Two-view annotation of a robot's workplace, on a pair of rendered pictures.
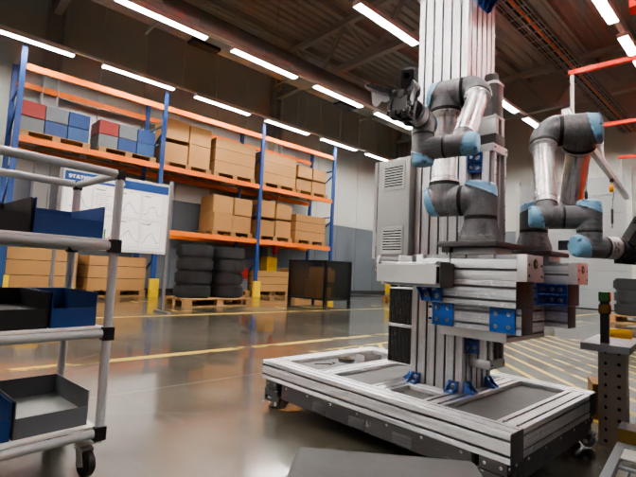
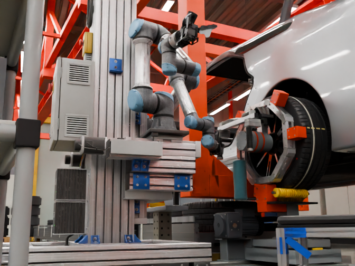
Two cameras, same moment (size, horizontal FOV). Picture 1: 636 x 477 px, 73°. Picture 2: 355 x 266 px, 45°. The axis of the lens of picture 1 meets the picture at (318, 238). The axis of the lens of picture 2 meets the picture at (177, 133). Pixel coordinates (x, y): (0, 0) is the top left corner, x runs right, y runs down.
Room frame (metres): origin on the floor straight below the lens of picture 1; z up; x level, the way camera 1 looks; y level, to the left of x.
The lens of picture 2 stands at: (0.64, 1.51, 0.30)
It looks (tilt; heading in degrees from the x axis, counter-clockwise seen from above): 13 degrees up; 292
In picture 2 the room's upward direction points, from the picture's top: 1 degrees counter-clockwise
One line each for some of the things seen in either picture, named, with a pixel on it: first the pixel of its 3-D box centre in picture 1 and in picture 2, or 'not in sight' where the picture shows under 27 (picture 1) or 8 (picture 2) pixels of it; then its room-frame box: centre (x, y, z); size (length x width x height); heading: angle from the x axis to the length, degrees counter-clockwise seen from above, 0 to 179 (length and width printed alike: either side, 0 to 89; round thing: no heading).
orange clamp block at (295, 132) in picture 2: not in sight; (296, 133); (0.93, -1.06, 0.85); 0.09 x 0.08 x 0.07; 139
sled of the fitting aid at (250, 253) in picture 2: not in sight; (290, 254); (1.06, -1.39, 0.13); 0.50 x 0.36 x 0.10; 139
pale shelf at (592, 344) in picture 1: (611, 343); (164, 209); (1.91, -1.30, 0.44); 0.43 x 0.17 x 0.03; 139
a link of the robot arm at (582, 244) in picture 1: (589, 245); (208, 141); (1.43, -0.90, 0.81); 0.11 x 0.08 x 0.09; 94
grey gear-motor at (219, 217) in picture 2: not in sight; (244, 234); (1.38, -1.49, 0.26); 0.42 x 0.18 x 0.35; 49
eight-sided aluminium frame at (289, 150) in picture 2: not in sight; (263, 142); (1.17, -1.27, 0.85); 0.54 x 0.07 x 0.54; 139
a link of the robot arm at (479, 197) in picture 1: (478, 199); (162, 104); (1.59, -0.59, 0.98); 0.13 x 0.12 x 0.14; 57
